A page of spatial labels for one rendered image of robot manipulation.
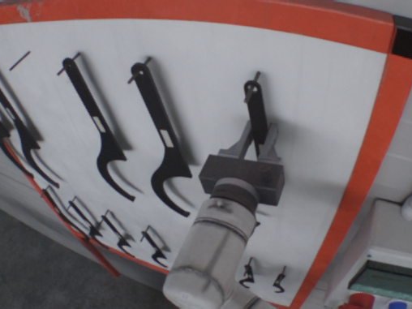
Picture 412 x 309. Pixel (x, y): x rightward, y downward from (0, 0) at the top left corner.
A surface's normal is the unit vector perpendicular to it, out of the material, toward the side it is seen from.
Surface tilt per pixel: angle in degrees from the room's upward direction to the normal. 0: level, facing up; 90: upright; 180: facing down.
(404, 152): 90
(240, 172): 7
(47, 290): 0
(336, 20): 90
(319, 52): 90
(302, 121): 90
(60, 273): 0
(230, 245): 42
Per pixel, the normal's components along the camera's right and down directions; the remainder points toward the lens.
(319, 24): -0.37, 0.73
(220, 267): 0.50, -0.36
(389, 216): -0.11, -0.64
